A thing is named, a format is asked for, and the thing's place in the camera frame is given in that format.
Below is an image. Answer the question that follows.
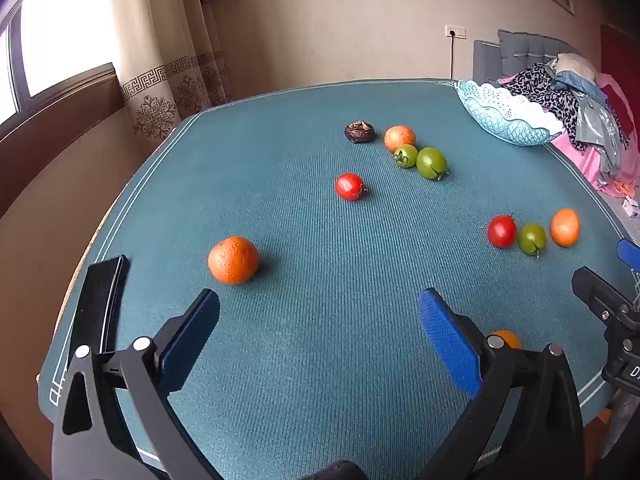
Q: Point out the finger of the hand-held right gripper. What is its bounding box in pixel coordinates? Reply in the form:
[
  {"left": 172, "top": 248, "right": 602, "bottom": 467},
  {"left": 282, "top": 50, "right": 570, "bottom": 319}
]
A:
[
  {"left": 616, "top": 238, "right": 640, "bottom": 266},
  {"left": 571, "top": 266, "right": 640, "bottom": 326}
]

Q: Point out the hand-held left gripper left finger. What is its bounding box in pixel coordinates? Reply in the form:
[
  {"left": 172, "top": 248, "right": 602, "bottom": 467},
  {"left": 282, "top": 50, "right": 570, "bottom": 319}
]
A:
[{"left": 51, "top": 287, "right": 221, "bottom": 480}]

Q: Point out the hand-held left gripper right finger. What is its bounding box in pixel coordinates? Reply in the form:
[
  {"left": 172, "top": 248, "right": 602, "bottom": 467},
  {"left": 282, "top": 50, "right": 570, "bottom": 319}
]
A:
[{"left": 417, "top": 287, "right": 586, "bottom": 480}]

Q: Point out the small orange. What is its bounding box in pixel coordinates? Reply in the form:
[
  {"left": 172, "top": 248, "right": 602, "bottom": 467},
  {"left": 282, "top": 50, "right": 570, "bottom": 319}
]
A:
[
  {"left": 551, "top": 208, "right": 581, "bottom": 248},
  {"left": 384, "top": 125, "right": 417, "bottom": 153},
  {"left": 491, "top": 330, "right": 522, "bottom": 351}
]

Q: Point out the small green tomato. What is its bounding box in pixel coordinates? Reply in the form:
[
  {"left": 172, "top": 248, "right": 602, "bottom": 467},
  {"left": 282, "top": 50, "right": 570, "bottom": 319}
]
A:
[
  {"left": 518, "top": 223, "right": 548, "bottom": 256},
  {"left": 393, "top": 144, "right": 419, "bottom": 169}
]

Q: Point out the large orange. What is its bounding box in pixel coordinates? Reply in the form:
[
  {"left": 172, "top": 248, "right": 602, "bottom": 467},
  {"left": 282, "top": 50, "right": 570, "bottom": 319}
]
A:
[{"left": 208, "top": 236, "right": 260, "bottom": 286}]

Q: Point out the red tomato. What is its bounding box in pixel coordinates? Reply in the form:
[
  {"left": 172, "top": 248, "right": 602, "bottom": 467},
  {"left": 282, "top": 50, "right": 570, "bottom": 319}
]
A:
[
  {"left": 335, "top": 173, "right": 366, "bottom": 202},
  {"left": 487, "top": 215, "right": 518, "bottom": 249}
]

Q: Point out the light blue lattice basket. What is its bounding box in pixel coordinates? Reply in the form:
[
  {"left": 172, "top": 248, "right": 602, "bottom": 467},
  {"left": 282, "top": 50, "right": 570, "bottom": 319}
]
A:
[{"left": 456, "top": 79, "right": 565, "bottom": 147}]

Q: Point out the large green tomato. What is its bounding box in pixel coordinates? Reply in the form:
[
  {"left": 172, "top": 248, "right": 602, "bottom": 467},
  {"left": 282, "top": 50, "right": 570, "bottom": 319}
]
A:
[{"left": 416, "top": 147, "right": 448, "bottom": 180}]

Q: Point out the bed with grey sheet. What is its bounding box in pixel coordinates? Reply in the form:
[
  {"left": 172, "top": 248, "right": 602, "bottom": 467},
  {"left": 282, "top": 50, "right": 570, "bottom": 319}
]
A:
[{"left": 590, "top": 180, "right": 640, "bottom": 241}]

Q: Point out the black phone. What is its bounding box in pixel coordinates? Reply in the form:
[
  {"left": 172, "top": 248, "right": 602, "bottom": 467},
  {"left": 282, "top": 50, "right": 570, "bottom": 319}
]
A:
[{"left": 70, "top": 255, "right": 132, "bottom": 356}]

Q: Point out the pile of clothes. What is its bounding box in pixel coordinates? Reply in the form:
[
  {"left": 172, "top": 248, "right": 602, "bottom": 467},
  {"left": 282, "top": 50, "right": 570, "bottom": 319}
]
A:
[{"left": 497, "top": 72, "right": 640, "bottom": 196}]

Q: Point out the grey cloth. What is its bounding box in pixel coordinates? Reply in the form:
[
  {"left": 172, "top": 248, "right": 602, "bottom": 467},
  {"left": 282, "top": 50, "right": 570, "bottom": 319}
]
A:
[{"left": 570, "top": 95, "right": 626, "bottom": 176}]

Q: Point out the teal table cloth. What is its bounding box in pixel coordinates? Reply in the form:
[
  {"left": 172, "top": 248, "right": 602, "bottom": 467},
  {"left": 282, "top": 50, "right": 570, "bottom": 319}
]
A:
[{"left": 36, "top": 78, "right": 640, "bottom": 471}]

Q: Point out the light blue cloth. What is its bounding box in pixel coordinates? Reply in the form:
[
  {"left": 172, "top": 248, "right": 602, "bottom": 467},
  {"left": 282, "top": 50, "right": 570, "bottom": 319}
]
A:
[{"left": 547, "top": 67, "right": 608, "bottom": 106}]

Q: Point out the leopard print cloth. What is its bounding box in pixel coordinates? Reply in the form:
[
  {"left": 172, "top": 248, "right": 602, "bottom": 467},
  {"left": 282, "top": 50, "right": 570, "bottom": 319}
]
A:
[{"left": 507, "top": 62, "right": 631, "bottom": 153}]

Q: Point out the white cloth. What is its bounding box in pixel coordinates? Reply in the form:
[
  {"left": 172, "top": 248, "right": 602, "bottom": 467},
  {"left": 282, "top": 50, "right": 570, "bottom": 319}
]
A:
[{"left": 555, "top": 52, "right": 596, "bottom": 76}]

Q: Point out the grey padded headboard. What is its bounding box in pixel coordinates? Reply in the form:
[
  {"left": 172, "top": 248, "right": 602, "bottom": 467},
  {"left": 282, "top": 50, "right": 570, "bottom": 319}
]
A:
[{"left": 472, "top": 30, "right": 581, "bottom": 83}]

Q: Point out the beige patterned curtain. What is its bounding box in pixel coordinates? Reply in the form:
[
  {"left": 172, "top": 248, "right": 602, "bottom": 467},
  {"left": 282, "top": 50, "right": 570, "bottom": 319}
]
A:
[{"left": 107, "top": 0, "right": 236, "bottom": 138}]

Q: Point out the window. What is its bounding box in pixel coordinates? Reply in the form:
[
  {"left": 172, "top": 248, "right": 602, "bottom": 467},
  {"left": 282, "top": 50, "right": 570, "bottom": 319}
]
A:
[{"left": 0, "top": 0, "right": 118, "bottom": 126}]

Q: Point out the red wall panel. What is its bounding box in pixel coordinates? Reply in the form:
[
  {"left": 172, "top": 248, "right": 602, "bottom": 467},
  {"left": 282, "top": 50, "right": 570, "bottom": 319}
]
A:
[{"left": 600, "top": 22, "right": 640, "bottom": 126}]

